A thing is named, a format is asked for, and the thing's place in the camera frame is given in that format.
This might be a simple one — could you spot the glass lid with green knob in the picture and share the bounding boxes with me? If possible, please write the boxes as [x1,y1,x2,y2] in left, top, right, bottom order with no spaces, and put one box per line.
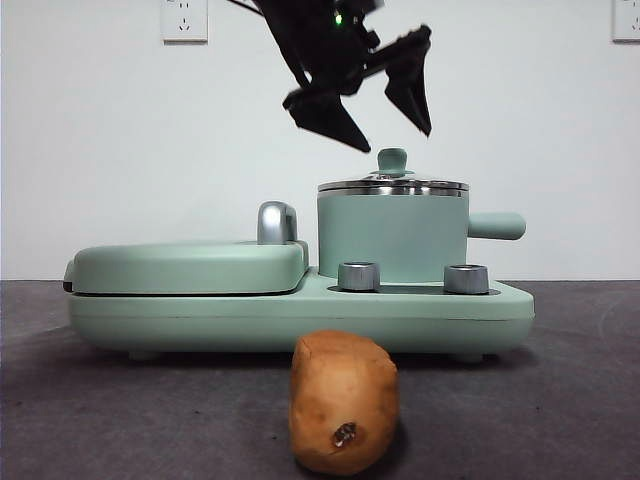
[317,147,471,197]

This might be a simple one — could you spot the brown potato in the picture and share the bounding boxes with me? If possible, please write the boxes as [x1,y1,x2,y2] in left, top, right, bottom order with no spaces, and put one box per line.
[288,328,400,476]

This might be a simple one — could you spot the silver control knob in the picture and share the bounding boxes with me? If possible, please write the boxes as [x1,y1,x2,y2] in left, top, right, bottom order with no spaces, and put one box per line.
[443,263,489,295]
[337,260,382,292]

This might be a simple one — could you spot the green griddle cover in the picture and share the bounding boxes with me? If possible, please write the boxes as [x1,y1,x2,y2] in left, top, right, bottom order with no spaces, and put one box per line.
[62,239,310,297]

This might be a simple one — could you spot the green breakfast machine base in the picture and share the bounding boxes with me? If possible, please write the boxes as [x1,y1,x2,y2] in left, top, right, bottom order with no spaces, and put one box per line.
[67,267,536,364]

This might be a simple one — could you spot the chrome cover handle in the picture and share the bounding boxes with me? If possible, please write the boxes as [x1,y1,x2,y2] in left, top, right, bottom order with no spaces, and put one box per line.
[256,200,300,246]

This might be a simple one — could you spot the green pot with handle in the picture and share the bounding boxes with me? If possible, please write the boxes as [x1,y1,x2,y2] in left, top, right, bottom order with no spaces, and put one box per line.
[317,192,527,281]

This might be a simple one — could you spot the white wall socket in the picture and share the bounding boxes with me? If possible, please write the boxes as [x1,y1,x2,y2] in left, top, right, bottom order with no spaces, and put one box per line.
[160,0,209,45]
[612,0,640,43]

